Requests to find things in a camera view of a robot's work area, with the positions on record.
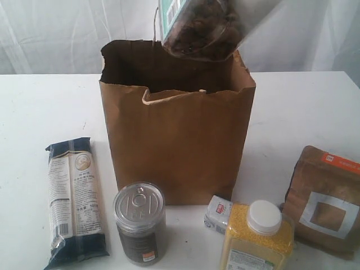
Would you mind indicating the clear jar with metal lid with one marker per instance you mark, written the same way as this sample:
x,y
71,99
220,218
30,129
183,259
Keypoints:
x,y
139,213

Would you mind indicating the dark blue noodle packet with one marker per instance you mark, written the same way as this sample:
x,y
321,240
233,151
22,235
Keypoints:
x,y
77,232

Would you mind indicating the clear jar with gold lid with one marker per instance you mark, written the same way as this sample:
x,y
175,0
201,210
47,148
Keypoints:
x,y
209,30

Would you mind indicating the small white blue milk carton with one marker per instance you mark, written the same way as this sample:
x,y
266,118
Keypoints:
x,y
217,214

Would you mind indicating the yellow millet bottle white cap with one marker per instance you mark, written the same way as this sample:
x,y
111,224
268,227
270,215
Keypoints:
x,y
258,236

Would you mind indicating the brown paper bag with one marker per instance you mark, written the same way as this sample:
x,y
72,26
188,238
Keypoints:
x,y
178,123

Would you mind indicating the brown kraft pouch with window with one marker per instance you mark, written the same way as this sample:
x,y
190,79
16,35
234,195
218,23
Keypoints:
x,y
323,201

